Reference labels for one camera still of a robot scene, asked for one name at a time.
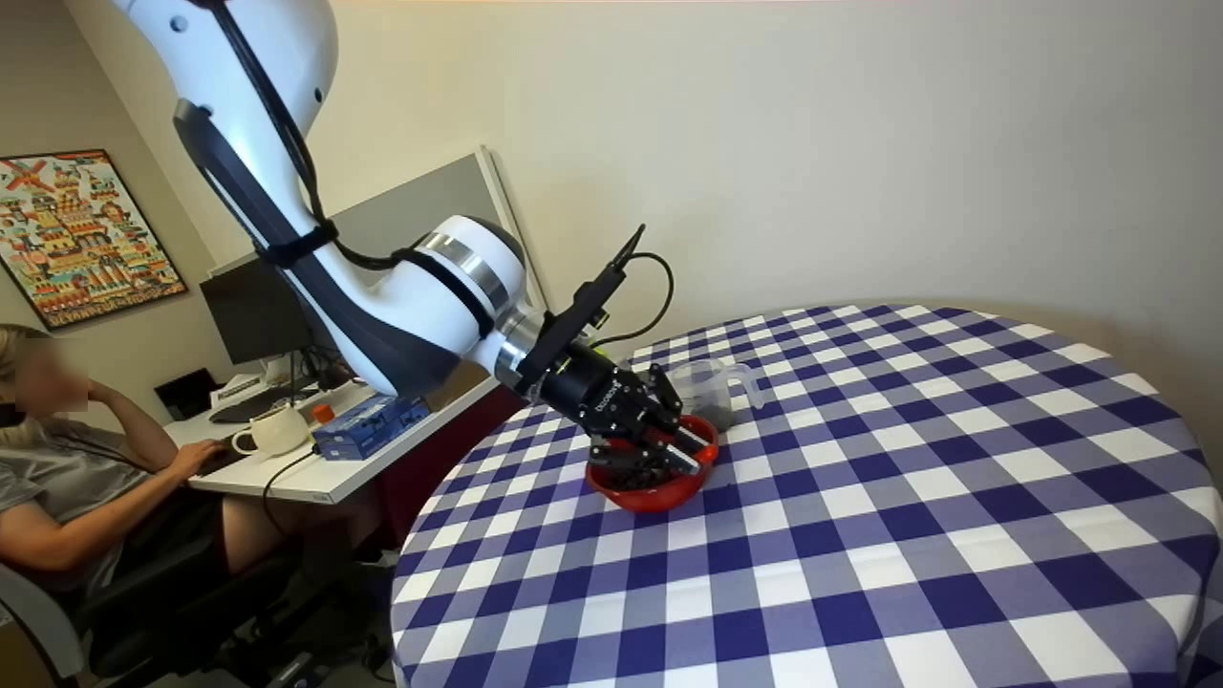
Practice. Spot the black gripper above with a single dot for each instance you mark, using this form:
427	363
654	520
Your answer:
636	415

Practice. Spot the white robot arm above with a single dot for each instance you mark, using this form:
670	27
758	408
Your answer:
249	80

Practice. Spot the red orange bowl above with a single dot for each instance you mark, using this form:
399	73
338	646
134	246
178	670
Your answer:
664	497

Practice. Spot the transparent plastic measuring jar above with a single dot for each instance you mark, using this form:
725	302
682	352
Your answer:
715	391

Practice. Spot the blue tissue box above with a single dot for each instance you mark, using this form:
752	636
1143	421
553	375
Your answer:
370	424

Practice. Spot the blue white checkered tablecloth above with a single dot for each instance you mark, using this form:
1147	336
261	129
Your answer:
916	497

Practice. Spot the white desk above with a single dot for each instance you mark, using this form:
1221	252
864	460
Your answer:
316	479

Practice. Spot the white mug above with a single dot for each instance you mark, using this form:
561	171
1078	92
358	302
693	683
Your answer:
274	432

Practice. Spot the black computer monitor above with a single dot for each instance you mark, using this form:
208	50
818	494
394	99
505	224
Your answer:
256	315

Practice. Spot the black office chair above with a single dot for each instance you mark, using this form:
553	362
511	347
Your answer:
168	610

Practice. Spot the seated person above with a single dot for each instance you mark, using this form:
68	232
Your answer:
92	488

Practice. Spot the colourful framed wall picture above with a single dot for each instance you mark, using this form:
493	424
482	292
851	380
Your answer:
79	241

